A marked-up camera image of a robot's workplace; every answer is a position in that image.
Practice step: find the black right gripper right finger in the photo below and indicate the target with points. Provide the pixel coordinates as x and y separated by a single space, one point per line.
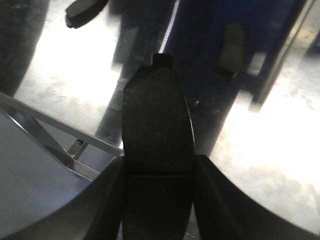
224 212

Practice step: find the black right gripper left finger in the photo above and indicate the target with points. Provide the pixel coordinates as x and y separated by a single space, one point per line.
94 214

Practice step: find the grey brake pad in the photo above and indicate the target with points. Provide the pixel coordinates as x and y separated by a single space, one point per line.
232 52
159 154
81 12

